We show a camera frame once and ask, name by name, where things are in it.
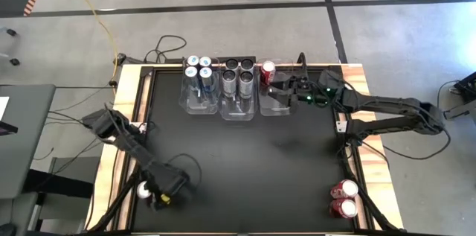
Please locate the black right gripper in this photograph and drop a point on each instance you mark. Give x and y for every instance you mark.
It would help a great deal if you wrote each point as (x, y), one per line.
(310, 92)

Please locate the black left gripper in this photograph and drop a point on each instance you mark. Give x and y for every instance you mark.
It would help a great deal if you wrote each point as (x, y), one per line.
(169, 182)

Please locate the grey can with black top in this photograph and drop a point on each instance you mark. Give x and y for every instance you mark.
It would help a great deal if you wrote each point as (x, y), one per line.
(247, 65)
(245, 83)
(231, 64)
(229, 81)

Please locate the blue silver energy drink can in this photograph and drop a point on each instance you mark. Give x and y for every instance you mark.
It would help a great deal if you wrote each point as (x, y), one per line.
(205, 74)
(191, 73)
(205, 62)
(193, 61)

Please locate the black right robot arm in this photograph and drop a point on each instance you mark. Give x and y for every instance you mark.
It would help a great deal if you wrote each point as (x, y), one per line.
(390, 102)

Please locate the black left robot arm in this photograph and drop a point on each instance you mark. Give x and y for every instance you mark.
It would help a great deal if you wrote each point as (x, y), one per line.
(130, 144)

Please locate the clear plastic bin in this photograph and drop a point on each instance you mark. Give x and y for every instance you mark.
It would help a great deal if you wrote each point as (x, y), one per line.
(279, 109)
(238, 115)
(201, 108)

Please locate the black table mat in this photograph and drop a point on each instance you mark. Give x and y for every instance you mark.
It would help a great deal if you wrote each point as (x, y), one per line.
(238, 184)

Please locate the grey desk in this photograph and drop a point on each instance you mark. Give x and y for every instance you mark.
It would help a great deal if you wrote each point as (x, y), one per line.
(26, 154)

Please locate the dark flat device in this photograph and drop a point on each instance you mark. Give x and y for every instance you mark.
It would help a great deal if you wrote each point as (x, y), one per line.
(7, 129)

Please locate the grey equipment box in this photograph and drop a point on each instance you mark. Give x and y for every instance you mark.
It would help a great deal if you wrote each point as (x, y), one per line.
(461, 111)

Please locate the black equipment case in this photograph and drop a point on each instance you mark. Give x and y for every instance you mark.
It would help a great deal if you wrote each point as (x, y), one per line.
(465, 88)

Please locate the white paper sheet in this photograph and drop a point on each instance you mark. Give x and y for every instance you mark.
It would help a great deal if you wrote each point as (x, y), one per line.
(3, 107)

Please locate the black caster wheel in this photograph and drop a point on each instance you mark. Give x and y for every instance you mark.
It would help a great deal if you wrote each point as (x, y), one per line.
(11, 32)
(15, 62)

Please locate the black frame strut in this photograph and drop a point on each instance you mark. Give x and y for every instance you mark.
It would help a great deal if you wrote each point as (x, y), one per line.
(108, 210)
(119, 59)
(386, 224)
(301, 61)

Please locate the silver mounting bracket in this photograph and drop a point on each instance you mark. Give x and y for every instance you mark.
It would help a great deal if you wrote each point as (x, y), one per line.
(142, 127)
(340, 126)

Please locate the black table frame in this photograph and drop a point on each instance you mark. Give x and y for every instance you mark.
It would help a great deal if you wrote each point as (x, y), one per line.
(362, 206)

